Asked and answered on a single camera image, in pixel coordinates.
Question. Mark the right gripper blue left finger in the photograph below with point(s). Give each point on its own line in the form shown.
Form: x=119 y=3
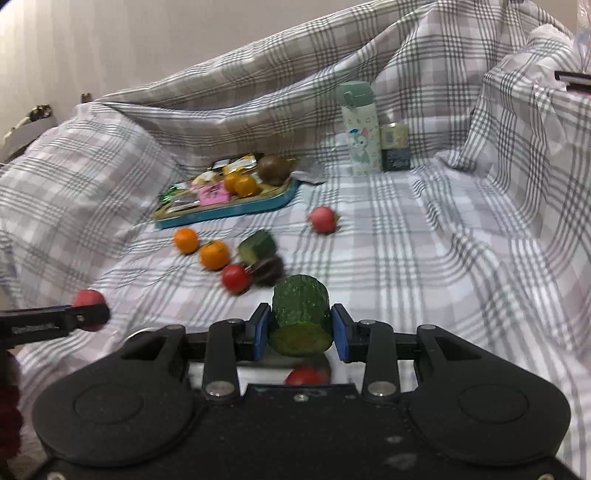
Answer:
x=229 y=342

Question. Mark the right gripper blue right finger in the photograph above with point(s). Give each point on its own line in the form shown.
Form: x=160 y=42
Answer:
x=372 y=343

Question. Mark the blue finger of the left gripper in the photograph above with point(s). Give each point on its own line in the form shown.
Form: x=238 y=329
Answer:
x=87 y=317

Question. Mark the large red radish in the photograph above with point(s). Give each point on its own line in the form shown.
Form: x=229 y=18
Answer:
x=88 y=297

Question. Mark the red cherry tomato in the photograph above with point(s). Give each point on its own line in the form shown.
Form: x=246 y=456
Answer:
x=235 y=279
x=307 y=376

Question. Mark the cucumber piece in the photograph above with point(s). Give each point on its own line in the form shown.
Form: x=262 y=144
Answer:
x=302 y=324
x=258 y=246

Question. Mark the orange tangerine with stem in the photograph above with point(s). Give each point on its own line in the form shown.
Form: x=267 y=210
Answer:
x=214 y=255

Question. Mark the small pink radish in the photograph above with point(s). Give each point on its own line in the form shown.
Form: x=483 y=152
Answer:
x=323 y=220

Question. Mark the pink snack packet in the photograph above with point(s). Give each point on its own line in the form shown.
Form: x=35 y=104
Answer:
x=212 y=194

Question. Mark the green foil candy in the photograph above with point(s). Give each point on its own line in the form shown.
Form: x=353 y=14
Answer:
x=172 y=191

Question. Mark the small orange in tin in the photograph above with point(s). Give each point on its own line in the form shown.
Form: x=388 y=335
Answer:
x=246 y=186
x=229 y=182

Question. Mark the blue gold snack tin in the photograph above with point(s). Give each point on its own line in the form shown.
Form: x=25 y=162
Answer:
x=184 y=209

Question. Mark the yellow pastry packet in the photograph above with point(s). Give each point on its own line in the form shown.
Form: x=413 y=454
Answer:
x=227 y=166

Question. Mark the brown kiwi fruit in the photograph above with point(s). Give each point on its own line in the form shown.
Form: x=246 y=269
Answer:
x=273 y=170

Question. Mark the silver foil wrapper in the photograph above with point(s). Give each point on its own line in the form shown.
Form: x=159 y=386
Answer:
x=309 y=170

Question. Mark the grey plaid sofa cover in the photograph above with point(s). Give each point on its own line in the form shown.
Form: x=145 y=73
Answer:
x=487 y=234

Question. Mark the small green jar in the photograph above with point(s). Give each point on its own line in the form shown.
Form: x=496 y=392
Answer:
x=396 y=154

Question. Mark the white green cartoon bottle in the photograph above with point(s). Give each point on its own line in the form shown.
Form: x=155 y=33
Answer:
x=360 y=117

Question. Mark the black device on armrest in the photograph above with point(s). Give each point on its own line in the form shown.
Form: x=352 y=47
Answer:
x=575 y=82

